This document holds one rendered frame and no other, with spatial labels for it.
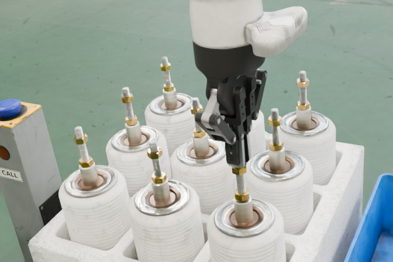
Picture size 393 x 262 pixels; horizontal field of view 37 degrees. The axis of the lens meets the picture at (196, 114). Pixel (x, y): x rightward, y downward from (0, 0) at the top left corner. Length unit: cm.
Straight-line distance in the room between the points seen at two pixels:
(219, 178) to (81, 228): 20
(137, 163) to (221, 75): 33
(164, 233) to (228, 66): 27
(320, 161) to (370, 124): 52
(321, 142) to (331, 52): 91
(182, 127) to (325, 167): 24
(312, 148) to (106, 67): 107
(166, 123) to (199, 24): 41
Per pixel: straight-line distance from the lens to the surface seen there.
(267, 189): 79
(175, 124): 98
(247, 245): 71
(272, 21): 58
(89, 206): 82
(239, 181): 70
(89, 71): 184
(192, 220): 77
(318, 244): 81
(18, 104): 94
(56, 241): 88
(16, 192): 100
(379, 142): 135
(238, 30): 58
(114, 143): 92
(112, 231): 85
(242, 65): 59
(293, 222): 83
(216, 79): 60
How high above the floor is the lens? 72
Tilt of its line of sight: 29 degrees down
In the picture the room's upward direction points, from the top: 7 degrees counter-clockwise
